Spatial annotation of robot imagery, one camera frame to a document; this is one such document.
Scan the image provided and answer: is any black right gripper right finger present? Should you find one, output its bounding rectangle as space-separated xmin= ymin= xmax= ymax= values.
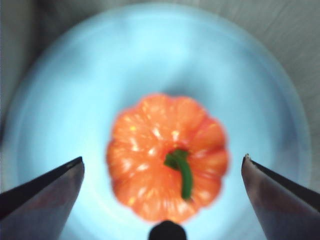
xmin=240 ymin=153 xmax=320 ymax=240

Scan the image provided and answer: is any orange pumpkin with green stem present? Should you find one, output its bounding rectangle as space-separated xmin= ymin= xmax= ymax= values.
xmin=106 ymin=92 xmax=230 ymax=225

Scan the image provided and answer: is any blue round plate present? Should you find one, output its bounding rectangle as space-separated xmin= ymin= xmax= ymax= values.
xmin=0 ymin=3 xmax=311 ymax=240

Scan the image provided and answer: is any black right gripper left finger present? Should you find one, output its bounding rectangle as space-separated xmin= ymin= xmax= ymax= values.
xmin=0 ymin=156 xmax=85 ymax=240

